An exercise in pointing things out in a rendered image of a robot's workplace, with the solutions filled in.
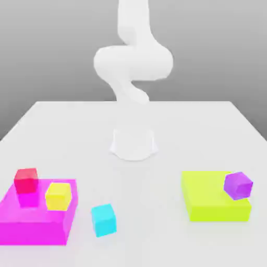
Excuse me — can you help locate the large lime box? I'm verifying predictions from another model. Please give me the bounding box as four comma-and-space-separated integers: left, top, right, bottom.
181, 171, 252, 222

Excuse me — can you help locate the large magenta box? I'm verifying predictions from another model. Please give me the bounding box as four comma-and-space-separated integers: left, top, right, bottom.
0, 178, 79, 246

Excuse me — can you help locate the small yellow cube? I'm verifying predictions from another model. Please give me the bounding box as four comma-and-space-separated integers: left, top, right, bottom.
45, 182, 72, 212

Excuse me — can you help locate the small purple cube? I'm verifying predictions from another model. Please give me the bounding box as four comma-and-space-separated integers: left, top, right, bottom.
223, 171, 254, 201

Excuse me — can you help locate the small cyan cube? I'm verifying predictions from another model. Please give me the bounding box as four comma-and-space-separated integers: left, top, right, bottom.
91, 203, 117, 238

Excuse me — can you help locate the small red cube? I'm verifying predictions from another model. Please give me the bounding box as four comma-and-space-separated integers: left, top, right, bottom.
14, 167, 39, 194

